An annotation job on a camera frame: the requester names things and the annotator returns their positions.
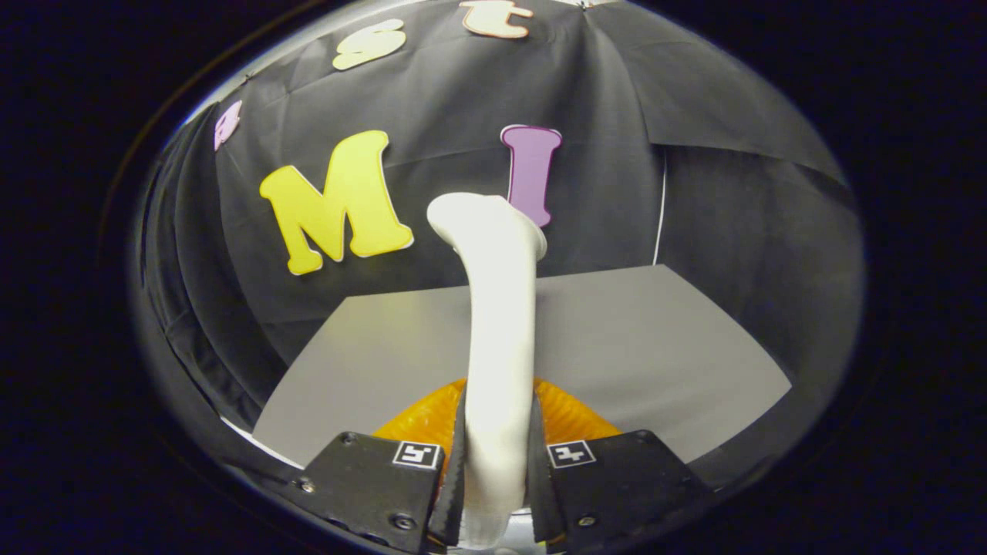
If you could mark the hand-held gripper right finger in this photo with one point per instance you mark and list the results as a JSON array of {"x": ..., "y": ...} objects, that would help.
[{"x": 540, "y": 493}]

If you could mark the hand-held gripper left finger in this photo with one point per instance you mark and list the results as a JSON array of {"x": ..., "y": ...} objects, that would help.
[{"x": 457, "y": 493}]

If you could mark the grey cabinet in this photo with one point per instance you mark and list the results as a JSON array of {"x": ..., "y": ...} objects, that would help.
[{"x": 655, "y": 347}]

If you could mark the black backdrop cloth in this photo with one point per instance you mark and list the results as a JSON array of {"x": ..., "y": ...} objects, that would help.
[{"x": 463, "y": 100}]

